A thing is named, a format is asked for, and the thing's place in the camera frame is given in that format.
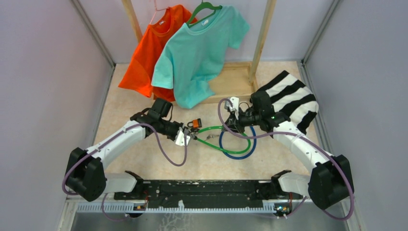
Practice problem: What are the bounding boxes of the white slotted cable duct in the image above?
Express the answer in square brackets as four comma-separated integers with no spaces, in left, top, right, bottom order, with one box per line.
[76,201,291,214]

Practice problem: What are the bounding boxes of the black white striped cloth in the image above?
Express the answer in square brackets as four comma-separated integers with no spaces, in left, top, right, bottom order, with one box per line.
[258,70,319,135]

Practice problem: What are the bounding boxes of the silver cable lock keys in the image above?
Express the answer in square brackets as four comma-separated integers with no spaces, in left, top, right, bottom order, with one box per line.
[204,134,220,141]

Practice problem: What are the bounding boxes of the orange black padlock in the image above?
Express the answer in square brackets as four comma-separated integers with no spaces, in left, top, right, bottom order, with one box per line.
[187,118,202,128]

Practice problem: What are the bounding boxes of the green cable lock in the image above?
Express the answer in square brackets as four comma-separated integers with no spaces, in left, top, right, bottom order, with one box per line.
[193,126,248,154]

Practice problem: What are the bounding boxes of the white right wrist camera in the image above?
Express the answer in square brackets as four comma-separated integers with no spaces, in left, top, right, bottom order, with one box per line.
[225,97,239,118]

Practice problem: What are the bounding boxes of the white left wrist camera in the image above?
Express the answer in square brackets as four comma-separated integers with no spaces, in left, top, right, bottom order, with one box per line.
[175,128,191,147]

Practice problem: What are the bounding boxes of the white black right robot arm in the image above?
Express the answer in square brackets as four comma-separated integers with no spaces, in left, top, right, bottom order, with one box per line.
[221,91,354,210]

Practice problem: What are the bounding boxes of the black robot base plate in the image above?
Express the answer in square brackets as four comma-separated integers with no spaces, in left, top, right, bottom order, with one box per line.
[114,180,303,209]

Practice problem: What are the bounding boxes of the orange t-shirt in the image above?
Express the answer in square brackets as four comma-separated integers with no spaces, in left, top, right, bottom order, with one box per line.
[118,4,191,102]

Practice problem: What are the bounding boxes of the wooden clothes rack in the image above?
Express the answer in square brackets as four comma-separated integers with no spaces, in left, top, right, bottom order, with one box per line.
[121,0,277,104]

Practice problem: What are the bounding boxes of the green clothes hanger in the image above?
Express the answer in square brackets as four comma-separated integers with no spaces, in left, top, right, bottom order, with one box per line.
[186,1,224,26]

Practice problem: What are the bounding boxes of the blue cable lock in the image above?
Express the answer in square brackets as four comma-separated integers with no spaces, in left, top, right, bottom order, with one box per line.
[219,131,257,160]

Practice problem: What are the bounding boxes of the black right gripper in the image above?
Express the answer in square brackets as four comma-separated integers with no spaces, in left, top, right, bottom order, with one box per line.
[221,107,261,134]

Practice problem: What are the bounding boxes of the pink clothes hanger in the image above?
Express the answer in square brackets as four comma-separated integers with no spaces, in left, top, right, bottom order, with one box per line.
[149,0,170,25]

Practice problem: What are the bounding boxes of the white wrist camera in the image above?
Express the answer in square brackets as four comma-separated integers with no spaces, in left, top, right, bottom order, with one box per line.
[175,128,191,147]
[225,97,239,118]

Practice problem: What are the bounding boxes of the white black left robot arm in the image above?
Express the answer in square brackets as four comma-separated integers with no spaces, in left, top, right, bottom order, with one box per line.
[62,98,196,202]

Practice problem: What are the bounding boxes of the teal t-shirt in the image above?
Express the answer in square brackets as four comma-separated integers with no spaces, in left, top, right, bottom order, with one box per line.
[151,5,250,109]

